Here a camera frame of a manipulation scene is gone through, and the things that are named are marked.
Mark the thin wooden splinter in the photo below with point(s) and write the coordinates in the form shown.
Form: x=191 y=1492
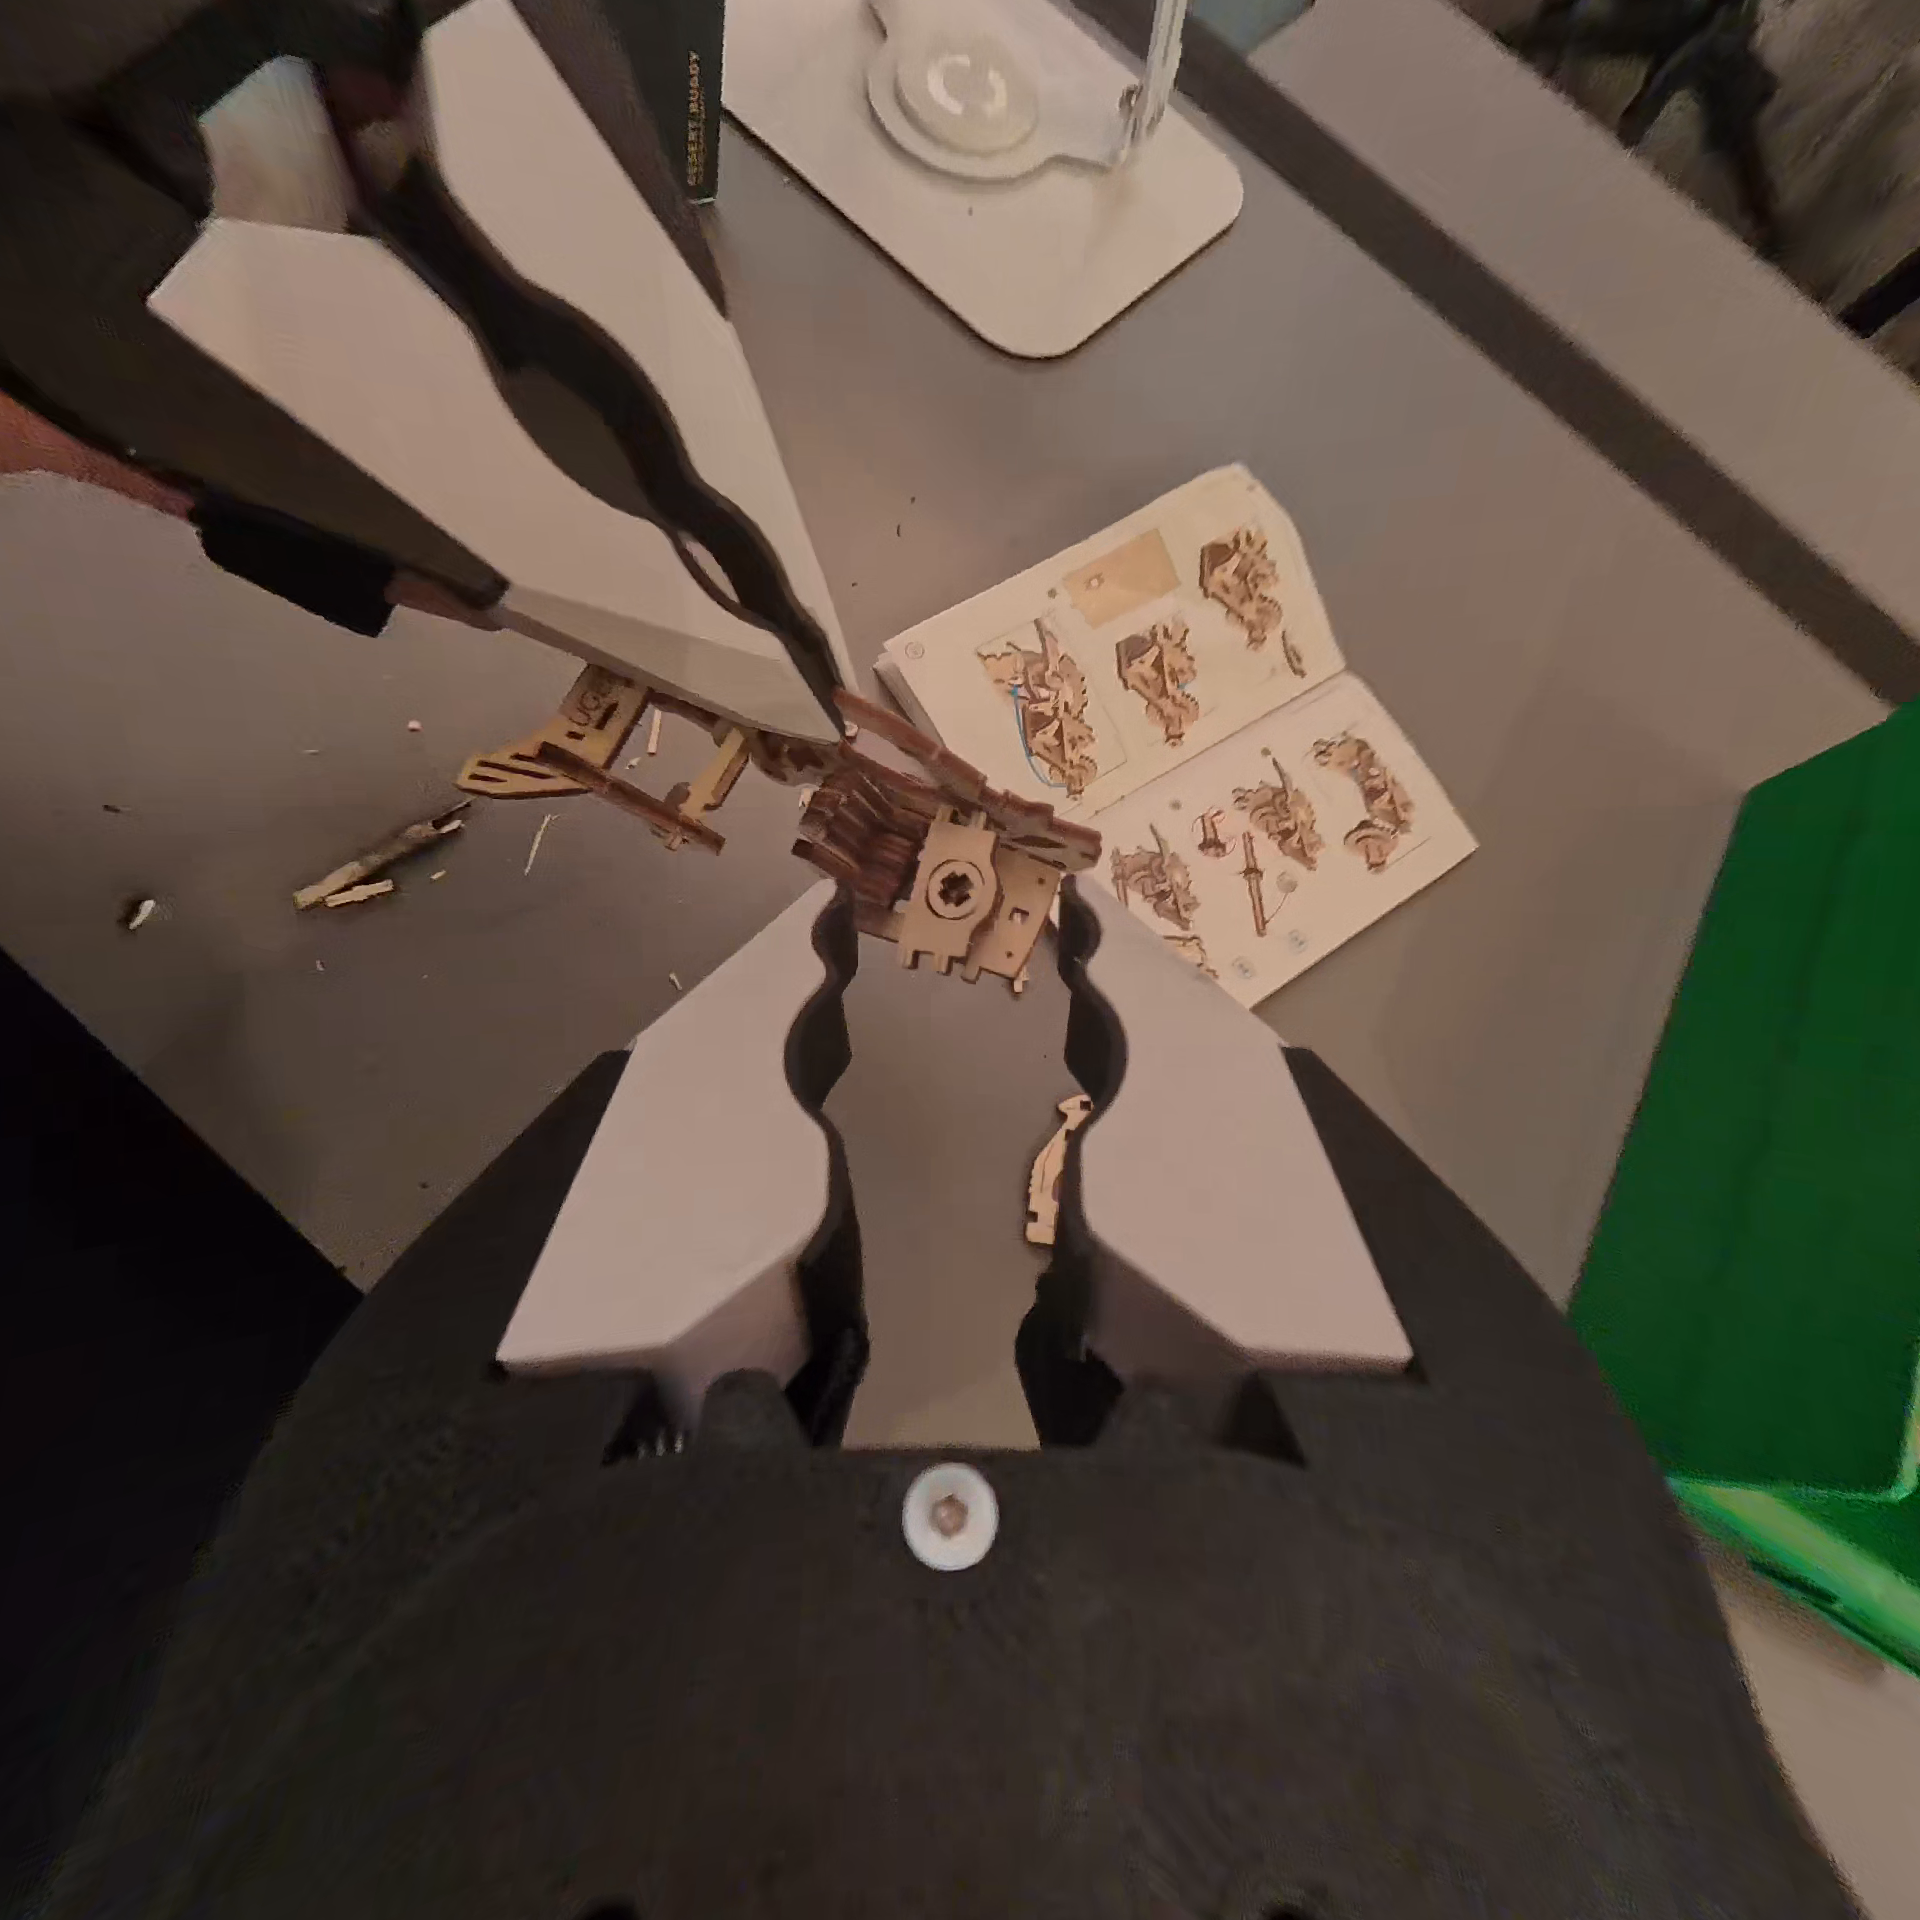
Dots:
x=539 y=844

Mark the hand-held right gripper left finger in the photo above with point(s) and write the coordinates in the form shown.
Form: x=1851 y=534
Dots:
x=675 y=1201

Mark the small wooden plate with hole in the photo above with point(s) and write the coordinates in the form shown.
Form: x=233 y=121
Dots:
x=991 y=930

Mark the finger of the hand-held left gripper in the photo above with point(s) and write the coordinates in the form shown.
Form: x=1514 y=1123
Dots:
x=600 y=225
x=390 y=404

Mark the small notched wooden lever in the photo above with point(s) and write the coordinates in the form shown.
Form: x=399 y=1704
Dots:
x=1058 y=1184

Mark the person's left hand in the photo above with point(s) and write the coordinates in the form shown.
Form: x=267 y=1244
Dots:
x=76 y=458

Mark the dark green model box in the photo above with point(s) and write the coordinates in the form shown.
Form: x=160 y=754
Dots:
x=702 y=136

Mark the green plastic bin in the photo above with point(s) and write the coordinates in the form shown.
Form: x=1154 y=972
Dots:
x=1769 y=1126

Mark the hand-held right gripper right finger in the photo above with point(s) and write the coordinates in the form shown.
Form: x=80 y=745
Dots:
x=1243 y=1201

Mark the dark wooden sprue scrap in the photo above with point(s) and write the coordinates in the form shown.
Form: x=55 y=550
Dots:
x=375 y=862

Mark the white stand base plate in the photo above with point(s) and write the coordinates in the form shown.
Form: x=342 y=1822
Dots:
x=1080 y=270

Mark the partly built wooden model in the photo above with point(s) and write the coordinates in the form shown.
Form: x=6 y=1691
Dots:
x=862 y=839

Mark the open instruction booklet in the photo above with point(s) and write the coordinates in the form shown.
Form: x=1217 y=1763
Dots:
x=1350 y=884

